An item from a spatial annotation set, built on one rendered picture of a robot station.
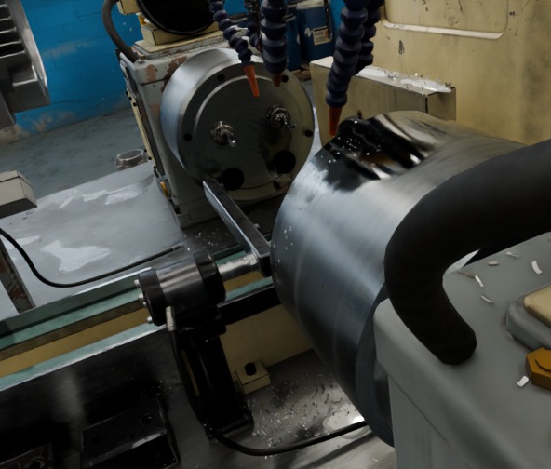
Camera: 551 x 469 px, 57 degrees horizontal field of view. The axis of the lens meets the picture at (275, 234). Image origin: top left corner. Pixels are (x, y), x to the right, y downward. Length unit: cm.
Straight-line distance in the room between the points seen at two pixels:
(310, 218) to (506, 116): 34
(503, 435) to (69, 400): 57
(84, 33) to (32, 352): 556
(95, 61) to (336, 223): 591
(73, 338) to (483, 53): 65
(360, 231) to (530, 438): 20
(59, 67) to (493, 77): 573
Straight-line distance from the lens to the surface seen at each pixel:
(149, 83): 106
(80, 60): 621
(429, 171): 36
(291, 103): 90
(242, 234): 59
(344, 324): 35
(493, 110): 69
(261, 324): 69
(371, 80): 67
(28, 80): 51
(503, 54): 66
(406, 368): 23
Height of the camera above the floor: 131
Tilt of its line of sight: 29 degrees down
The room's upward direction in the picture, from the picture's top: 12 degrees counter-clockwise
